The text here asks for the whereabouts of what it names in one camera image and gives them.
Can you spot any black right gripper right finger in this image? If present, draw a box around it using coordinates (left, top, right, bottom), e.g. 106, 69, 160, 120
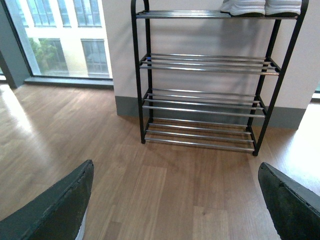
258, 162, 320, 240

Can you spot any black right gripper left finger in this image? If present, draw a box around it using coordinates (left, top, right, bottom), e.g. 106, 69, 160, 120
0, 160, 94, 240

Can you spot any grey knit sneaker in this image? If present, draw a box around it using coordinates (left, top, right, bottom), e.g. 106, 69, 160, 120
264, 0, 302, 17
220, 0, 266, 17

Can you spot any light blue slipper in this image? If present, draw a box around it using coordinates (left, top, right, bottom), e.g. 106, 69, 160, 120
75, 210, 88, 240

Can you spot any black metal shoe rack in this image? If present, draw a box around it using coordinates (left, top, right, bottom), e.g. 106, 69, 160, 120
130, 0, 309, 156

